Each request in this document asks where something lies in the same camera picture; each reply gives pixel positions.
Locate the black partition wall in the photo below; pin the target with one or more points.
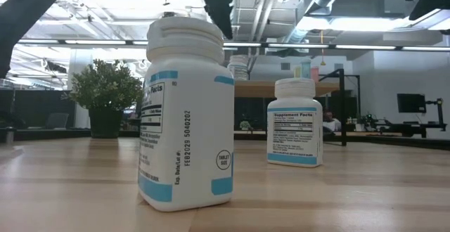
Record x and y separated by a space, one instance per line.
31 105

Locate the leafy green potted plant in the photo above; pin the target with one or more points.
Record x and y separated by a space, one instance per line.
105 91

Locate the small yellow medicine bottle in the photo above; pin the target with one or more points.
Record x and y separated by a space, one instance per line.
297 72

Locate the wooden shelf with black legs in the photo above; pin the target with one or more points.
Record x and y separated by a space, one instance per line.
256 88

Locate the grey metal cylinder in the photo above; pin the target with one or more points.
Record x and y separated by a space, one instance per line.
10 135

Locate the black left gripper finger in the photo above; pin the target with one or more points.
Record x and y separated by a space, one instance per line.
223 10

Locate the small teal medicine bottle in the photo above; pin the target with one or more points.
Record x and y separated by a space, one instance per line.
306 68

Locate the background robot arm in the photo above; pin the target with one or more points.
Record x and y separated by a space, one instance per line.
368 119

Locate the black background desk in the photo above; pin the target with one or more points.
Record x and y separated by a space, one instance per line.
411 128

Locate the black background monitor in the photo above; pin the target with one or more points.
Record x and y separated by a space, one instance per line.
411 102

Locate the grey office chair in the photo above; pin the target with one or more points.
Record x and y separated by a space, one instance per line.
57 120

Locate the ceiling light strip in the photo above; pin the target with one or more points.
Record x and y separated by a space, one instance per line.
365 47
425 48
298 45
95 42

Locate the person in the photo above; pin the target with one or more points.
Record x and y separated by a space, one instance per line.
331 123

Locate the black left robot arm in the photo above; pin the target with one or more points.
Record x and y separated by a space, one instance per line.
28 10

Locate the small red medicine bottle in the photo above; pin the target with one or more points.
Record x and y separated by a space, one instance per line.
315 74

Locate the small background plant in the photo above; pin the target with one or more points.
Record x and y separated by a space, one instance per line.
245 125

